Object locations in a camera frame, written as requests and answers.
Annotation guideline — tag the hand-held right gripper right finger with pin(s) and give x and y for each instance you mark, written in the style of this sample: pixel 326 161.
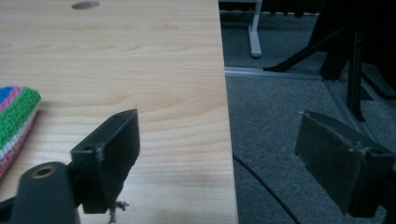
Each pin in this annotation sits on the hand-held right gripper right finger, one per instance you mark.
pixel 336 161

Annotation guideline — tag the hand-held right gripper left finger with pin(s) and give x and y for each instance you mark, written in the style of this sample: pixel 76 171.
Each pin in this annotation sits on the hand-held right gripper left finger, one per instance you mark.
pixel 109 161

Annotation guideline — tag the striped crocheted cloth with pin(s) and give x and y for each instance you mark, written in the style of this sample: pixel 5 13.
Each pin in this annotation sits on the striped crocheted cloth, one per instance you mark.
pixel 15 121

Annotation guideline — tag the black stand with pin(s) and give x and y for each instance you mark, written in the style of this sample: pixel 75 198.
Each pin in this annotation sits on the black stand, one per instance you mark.
pixel 339 46

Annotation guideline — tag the white table leg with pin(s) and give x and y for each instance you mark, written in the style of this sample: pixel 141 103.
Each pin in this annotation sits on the white table leg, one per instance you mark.
pixel 255 32

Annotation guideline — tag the metal floor rail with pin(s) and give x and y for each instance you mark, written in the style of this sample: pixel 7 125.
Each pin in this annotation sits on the metal floor rail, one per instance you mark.
pixel 299 84

